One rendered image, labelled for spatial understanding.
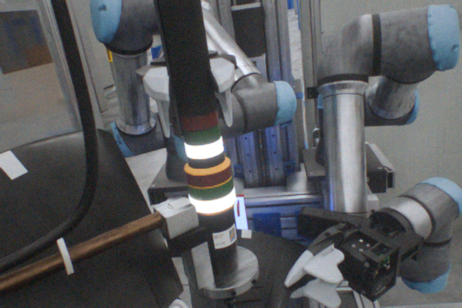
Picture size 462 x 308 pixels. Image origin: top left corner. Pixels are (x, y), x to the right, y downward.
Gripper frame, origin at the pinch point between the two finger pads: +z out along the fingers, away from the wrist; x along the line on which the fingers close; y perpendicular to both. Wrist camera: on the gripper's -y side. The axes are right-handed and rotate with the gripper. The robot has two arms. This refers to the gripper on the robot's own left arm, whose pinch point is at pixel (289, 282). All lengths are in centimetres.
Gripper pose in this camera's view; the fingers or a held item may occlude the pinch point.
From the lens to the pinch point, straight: 56.2
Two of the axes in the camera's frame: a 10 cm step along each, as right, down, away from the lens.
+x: 0.7, 9.0, 4.4
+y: 5.8, 3.2, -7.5
